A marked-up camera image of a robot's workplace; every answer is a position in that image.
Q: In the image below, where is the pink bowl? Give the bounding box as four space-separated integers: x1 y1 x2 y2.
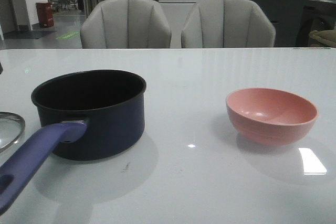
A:
226 88 318 146

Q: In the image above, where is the dark blue saucepan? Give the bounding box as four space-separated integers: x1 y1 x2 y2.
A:
0 69 148 216

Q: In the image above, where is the left grey upholstered chair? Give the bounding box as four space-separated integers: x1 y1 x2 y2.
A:
80 0 172 49

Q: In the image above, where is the grey upholstered chair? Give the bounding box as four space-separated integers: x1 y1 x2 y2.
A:
181 0 276 48
80 0 172 49

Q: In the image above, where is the right grey upholstered chair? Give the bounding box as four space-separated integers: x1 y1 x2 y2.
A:
181 0 276 48

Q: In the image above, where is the dark floor mat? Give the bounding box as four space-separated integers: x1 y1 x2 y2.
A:
4 30 55 39

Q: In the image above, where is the red trash bin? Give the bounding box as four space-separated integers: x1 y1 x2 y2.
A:
36 2 54 28

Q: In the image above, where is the olive cushion at right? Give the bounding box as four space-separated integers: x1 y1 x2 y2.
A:
309 29 336 48

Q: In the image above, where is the dark armchair at right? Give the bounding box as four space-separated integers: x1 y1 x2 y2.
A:
295 0 335 47

